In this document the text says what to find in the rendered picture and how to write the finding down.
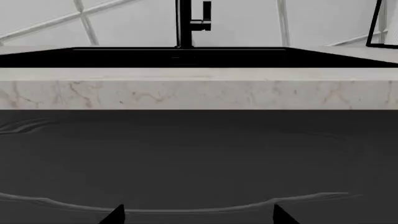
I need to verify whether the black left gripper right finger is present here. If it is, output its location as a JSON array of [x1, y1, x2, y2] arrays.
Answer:
[[272, 203, 301, 224]]

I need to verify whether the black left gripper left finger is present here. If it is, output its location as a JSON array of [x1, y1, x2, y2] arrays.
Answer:
[[98, 203, 126, 224]]

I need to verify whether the black sink basin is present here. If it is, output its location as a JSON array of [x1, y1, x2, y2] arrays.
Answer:
[[0, 47, 398, 69]]

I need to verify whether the black sink faucet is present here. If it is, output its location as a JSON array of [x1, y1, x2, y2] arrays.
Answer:
[[175, 0, 213, 49]]

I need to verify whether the dark wood cabinet front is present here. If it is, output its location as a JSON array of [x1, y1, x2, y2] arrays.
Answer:
[[0, 108, 398, 224]]

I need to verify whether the marble countertop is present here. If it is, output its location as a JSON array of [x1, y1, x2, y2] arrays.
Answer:
[[0, 44, 398, 110]]

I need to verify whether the black wire frame rack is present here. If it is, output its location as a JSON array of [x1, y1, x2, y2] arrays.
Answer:
[[365, 0, 398, 50]]

